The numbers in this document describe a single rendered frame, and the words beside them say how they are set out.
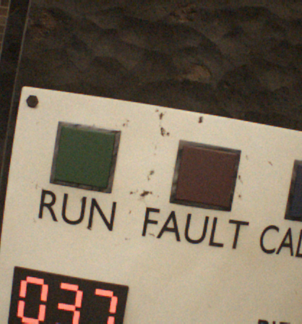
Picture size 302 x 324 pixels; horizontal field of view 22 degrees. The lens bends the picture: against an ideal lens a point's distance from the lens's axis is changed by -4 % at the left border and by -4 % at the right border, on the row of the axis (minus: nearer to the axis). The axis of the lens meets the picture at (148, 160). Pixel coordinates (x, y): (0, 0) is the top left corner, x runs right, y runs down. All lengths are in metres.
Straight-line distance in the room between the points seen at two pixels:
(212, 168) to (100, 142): 0.07
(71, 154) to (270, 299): 0.17
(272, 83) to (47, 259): 0.20
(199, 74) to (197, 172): 0.07
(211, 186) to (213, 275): 0.06
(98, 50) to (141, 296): 0.17
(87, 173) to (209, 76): 0.11
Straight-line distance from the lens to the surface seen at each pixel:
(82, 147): 0.52
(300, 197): 0.54
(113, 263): 0.54
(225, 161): 0.53
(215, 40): 0.55
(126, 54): 0.55
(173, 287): 0.54
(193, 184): 0.53
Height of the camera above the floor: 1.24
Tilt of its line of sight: 4 degrees down
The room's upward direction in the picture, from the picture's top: 9 degrees clockwise
